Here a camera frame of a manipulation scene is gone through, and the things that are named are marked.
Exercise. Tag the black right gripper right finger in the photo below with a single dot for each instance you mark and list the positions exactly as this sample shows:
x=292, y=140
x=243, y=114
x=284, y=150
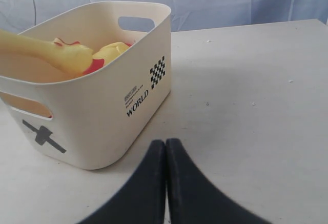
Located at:
x=193, y=198

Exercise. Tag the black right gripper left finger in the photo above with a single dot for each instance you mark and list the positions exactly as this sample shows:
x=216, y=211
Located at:
x=142, y=199

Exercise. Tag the headless yellow rubber chicken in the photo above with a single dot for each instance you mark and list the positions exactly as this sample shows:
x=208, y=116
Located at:
x=106, y=55

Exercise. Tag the cream bin marked X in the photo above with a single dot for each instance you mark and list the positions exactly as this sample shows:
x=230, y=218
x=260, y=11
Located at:
x=91, y=121

